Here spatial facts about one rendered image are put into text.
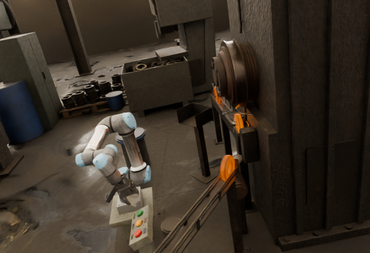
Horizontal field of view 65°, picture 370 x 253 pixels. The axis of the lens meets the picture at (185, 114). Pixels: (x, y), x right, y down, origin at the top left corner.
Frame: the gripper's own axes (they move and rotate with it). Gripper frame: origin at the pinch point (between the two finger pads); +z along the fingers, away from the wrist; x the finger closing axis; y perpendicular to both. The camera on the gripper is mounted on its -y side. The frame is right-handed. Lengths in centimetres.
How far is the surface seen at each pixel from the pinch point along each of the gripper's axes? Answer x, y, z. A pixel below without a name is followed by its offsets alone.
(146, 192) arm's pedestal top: 60, -16, 33
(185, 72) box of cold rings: 298, 48, 28
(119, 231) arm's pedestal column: 53, -52, 50
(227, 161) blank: 9, 57, 9
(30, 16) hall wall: 1061, -387, -262
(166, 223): -2.8, 9.6, 18.8
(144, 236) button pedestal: -19.1, 3.9, 6.7
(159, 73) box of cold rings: 295, 13, 8
